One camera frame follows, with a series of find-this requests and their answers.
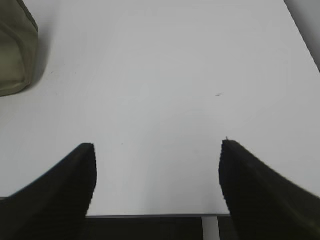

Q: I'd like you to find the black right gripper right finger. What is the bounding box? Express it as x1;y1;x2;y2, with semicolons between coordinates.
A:
218;139;320;240

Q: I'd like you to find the white table leg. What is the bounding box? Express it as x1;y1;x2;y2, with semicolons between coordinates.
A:
201;216;220;240

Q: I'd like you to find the yellow fabric bag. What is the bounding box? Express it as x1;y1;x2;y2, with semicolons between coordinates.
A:
0;0;38;97

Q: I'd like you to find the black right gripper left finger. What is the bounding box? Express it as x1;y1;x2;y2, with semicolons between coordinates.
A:
0;143;98;240

